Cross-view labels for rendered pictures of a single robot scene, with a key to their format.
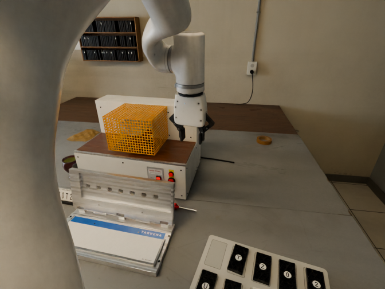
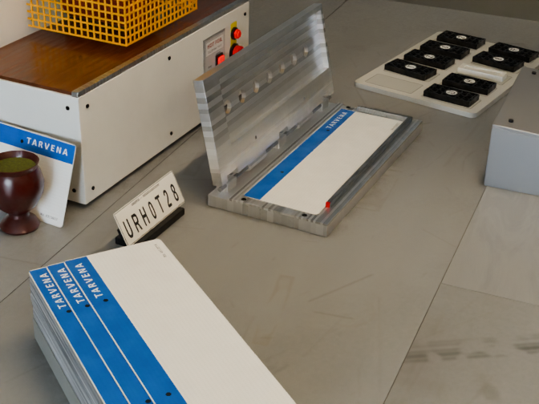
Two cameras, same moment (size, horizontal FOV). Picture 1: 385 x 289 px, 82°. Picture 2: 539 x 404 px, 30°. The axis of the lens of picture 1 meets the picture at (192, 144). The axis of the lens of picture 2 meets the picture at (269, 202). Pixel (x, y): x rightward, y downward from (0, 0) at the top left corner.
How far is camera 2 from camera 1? 1.87 m
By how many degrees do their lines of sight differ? 67
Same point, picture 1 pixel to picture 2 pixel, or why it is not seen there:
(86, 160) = (103, 106)
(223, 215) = not seen: hidden behind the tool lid
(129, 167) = (177, 64)
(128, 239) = (342, 139)
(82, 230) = (298, 183)
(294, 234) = (372, 34)
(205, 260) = (404, 91)
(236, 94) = not seen: outside the picture
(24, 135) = not seen: outside the picture
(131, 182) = (277, 42)
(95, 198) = (242, 130)
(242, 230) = (350, 62)
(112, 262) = (392, 151)
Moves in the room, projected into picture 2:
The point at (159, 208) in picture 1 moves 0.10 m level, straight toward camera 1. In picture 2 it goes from (312, 73) to (366, 75)
